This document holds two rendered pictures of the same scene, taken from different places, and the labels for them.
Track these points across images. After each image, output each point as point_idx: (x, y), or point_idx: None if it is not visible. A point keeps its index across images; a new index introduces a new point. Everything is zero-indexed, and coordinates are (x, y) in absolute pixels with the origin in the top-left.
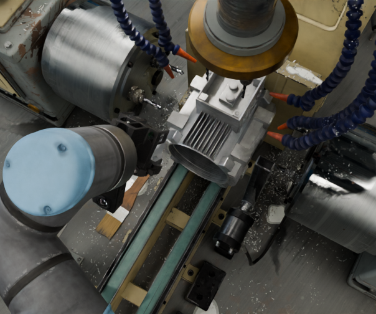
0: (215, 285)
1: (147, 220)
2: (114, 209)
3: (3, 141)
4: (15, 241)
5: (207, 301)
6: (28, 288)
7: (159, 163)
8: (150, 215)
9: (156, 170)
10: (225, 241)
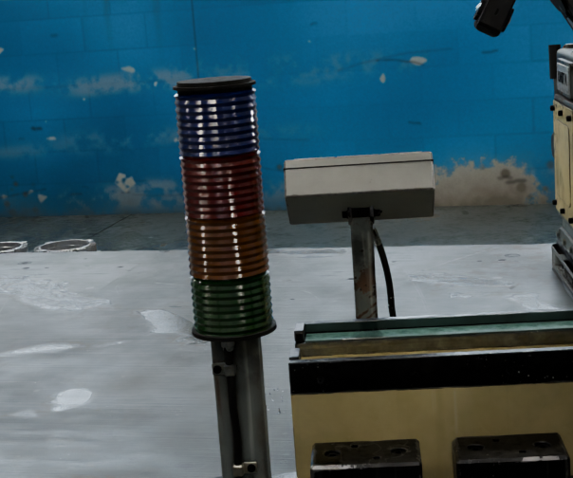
0: (525, 453)
1: (542, 322)
2: (482, 14)
3: (499, 305)
4: None
5: (477, 456)
6: None
7: None
8: (554, 322)
9: None
10: None
